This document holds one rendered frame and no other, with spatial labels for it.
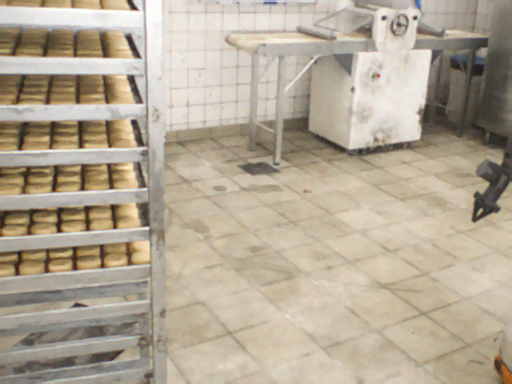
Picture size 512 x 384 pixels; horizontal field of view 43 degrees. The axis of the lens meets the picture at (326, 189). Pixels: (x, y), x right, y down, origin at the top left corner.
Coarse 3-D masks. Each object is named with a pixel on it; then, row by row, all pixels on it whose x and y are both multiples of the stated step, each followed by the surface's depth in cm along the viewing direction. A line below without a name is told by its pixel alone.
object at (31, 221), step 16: (32, 208) 149; (48, 208) 146; (64, 208) 148; (80, 208) 149; (96, 208) 147; (112, 208) 153; (128, 208) 149; (0, 224) 140; (16, 224) 136; (32, 224) 142; (48, 224) 138; (64, 224) 138; (80, 224) 139; (96, 224) 139; (112, 224) 141; (128, 224) 141
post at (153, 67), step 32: (160, 0) 120; (160, 32) 122; (160, 64) 124; (160, 96) 127; (160, 128) 129; (160, 160) 131; (160, 192) 134; (160, 224) 136; (160, 256) 139; (160, 288) 142; (160, 320) 145; (160, 352) 148
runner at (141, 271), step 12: (24, 276) 134; (36, 276) 134; (48, 276) 135; (60, 276) 136; (72, 276) 137; (84, 276) 138; (96, 276) 139; (108, 276) 140; (120, 276) 141; (132, 276) 142; (144, 276) 143; (0, 288) 133; (12, 288) 134; (24, 288) 134
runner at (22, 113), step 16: (0, 112) 121; (16, 112) 122; (32, 112) 123; (48, 112) 123; (64, 112) 124; (80, 112) 125; (96, 112) 126; (112, 112) 128; (128, 112) 129; (144, 112) 130
